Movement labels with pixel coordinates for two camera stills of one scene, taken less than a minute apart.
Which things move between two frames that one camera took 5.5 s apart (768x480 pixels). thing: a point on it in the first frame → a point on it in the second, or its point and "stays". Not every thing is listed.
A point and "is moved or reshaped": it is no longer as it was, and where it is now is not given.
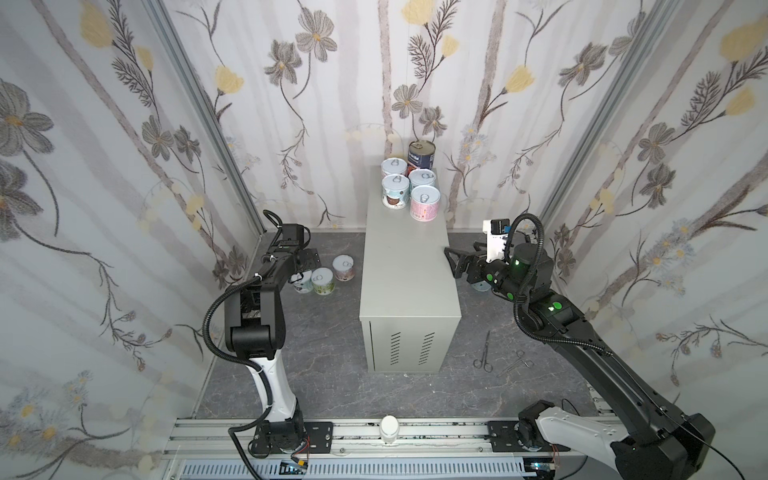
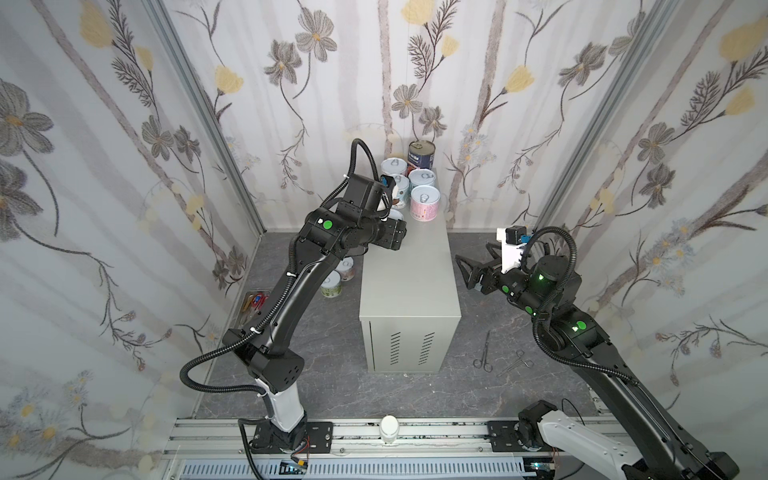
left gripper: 306,261 → 393,233
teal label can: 305,284 is moved or reshaped
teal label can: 421,177 stays
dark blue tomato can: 421,153 stays
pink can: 424,203 stays
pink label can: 393,166 stays
